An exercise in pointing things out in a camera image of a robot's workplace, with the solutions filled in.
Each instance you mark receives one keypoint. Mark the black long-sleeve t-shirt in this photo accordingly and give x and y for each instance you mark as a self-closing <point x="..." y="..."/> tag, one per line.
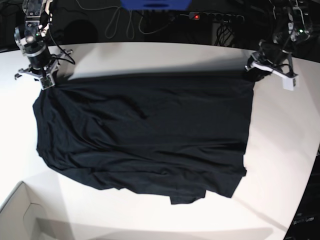
<point x="174" y="136"/>

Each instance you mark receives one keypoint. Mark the black power strip red switch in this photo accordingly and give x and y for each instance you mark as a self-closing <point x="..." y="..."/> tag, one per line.
<point x="216" y="17"/>

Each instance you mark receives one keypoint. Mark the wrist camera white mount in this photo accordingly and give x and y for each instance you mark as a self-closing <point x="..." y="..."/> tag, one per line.
<point x="290" y="84"/>

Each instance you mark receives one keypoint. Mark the blue box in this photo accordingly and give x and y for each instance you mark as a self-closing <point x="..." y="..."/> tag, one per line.
<point x="176" y="5"/>

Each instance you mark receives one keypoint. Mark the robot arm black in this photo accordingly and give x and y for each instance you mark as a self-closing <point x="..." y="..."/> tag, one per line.
<point x="293" y="26"/>
<point x="35" y="41"/>

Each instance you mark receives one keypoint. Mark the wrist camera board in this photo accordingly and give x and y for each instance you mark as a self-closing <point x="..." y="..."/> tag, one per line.
<point x="47" y="81"/>

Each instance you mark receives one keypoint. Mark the white plastic bin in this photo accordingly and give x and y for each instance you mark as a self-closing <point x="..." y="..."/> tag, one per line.
<point x="22" y="219"/>

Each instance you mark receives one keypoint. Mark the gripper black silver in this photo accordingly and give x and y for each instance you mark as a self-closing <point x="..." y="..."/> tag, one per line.
<point x="42" y="63"/>
<point x="269" y="59"/>

